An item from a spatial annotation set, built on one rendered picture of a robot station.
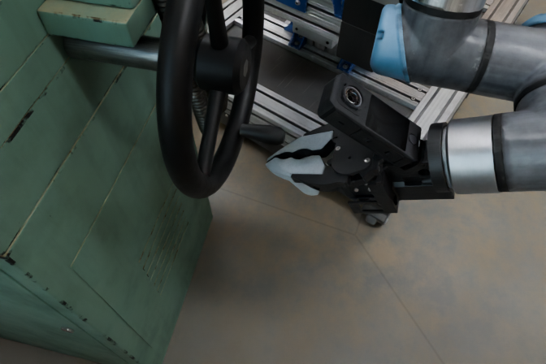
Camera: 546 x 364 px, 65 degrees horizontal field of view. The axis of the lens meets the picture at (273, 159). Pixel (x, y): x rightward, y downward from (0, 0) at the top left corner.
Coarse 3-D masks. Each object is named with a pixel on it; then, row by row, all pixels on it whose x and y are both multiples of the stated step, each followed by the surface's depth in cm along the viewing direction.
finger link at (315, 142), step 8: (304, 136) 52; (312, 136) 51; (320, 136) 50; (328, 136) 50; (288, 144) 52; (296, 144) 51; (304, 144) 51; (312, 144) 50; (320, 144) 49; (328, 144) 49; (280, 152) 52; (288, 152) 51; (296, 152) 51; (304, 152) 51; (312, 152) 50; (320, 152) 49; (328, 152) 50
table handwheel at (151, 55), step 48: (192, 0) 32; (96, 48) 46; (144, 48) 45; (192, 48) 32; (240, 48) 43; (192, 96) 34; (240, 96) 57; (192, 144) 36; (240, 144) 55; (192, 192) 41
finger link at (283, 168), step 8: (272, 160) 52; (280, 160) 51; (288, 160) 50; (296, 160) 50; (304, 160) 49; (312, 160) 48; (320, 160) 48; (272, 168) 52; (280, 168) 50; (288, 168) 49; (296, 168) 49; (304, 168) 48; (312, 168) 48; (320, 168) 47; (280, 176) 51; (288, 176) 49; (296, 184) 52; (304, 184) 51; (304, 192) 53; (312, 192) 52
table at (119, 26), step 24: (0, 0) 37; (24, 0) 40; (48, 0) 42; (144, 0) 43; (0, 24) 38; (24, 24) 40; (48, 24) 42; (72, 24) 42; (96, 24) 41; (120, 24) 40; (144, 24) 44; (0, 48) 38; (24, 48) 41; (0, 72) 39
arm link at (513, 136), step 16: (528, 96) 40; (544, 96) 38; (512, 112) 39; (528, 112) 38; (544, 112) 37; (496, 128) 38; (512, 128) 37; (528, 128) 37; (544, 128) 36; (496, 144) 38; (512, 144) 37; (528, 144) 36; (544, 144) 36; (496, 160) 38; (512, 160) 37; (528, 160) 36; (544, 160) 36; (496, 176) 38; (512, 176) 38; (528, 176) 37; (544, 176) 36
